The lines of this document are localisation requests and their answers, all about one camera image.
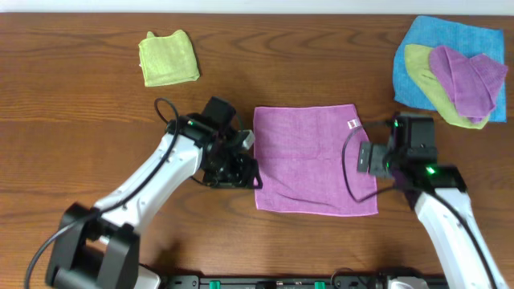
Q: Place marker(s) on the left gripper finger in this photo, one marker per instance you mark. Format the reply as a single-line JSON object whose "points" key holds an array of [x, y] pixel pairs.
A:
{"points": [[250, 177], [244, 140]]}

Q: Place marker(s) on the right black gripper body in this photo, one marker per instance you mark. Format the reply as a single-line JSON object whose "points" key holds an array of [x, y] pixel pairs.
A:
{"points": [[383, 164]]}

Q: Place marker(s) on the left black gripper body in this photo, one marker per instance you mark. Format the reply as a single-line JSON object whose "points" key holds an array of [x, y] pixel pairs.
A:
{"points": [[230, 166]]}

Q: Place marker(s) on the purple cloth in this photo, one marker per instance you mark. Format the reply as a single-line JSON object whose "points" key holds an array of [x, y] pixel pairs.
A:
{"points": [[471, 84], [308, 161]]}

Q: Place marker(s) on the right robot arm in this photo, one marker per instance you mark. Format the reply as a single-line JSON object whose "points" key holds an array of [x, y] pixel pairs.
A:
{"points": [[438, 196]]}

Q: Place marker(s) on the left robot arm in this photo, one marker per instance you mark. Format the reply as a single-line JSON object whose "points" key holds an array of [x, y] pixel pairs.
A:
{"points": [[99, 247]]}

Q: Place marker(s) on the green cloth in pile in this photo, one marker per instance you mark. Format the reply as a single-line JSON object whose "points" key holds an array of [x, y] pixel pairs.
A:
{"points": [[418, 69]]}

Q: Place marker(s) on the purple cloth in pile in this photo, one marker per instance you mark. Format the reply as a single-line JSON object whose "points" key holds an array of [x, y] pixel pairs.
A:
{"points": [[471, 84]]}

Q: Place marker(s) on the folded green cloth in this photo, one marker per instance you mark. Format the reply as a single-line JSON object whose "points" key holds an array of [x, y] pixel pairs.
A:
{"points": [[168, 60]]}

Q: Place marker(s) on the blue cloth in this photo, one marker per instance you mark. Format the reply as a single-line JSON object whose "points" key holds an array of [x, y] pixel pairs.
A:
{"points": [[467, 40]]}

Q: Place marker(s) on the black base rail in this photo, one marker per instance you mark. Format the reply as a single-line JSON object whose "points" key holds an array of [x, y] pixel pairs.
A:
{"points": [[337, 282]]}

